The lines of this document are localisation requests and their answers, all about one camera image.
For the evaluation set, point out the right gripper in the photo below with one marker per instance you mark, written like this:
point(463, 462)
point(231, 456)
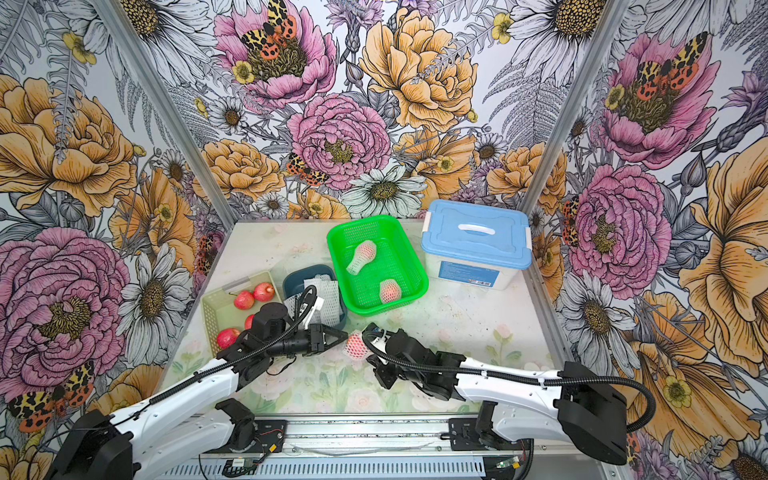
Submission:
point(380, 370)

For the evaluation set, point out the aluminium front rail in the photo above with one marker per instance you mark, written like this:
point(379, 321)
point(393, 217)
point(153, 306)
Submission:
point(390, 447)

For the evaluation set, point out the dark teal plastic tub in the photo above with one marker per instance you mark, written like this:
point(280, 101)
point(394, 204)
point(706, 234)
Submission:
point(293, 286)

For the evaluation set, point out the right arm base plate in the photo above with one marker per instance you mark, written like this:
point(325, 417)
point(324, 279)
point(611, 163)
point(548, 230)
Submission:
point(474, 434)

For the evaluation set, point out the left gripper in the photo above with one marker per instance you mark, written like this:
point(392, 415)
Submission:
point(316, 335)

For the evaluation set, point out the pale green perforated basket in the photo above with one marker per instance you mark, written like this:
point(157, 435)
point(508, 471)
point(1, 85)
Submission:
point(218, 306)

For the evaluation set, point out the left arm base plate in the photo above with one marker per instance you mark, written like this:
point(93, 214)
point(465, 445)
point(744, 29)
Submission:
point(264, 437)

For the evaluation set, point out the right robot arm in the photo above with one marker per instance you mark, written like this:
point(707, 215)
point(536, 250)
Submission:
point(594, 413)

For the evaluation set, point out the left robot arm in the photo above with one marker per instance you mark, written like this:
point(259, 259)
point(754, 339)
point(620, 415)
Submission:
point(198, 413)

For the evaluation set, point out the bright green plastic basket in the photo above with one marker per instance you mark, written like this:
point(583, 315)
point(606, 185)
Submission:
point(396, 259)

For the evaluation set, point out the blue lidded storage box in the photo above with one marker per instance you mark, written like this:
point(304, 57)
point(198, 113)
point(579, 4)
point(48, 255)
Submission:
point(475, 244)

